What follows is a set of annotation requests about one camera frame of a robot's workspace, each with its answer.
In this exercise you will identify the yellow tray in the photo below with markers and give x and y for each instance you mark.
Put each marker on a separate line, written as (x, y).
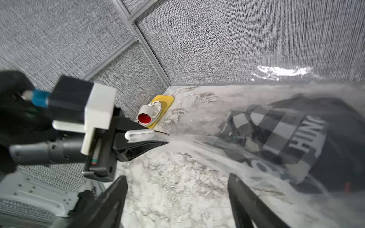
(163, 103)

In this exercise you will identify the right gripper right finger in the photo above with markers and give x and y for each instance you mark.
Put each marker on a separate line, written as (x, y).
(249, 211)

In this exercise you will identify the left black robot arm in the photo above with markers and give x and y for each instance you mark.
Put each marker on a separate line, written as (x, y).
(27, 134)

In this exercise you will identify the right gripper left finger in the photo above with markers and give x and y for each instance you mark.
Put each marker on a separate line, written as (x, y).
(106, 210)

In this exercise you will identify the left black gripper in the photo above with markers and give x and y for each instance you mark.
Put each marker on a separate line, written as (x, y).
(105, 151)

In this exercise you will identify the clear vacuum bag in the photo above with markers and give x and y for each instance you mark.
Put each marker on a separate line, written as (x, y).
(184, 184)

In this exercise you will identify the black white checkered cloth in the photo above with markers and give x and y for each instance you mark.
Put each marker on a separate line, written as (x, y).
(282, 136)

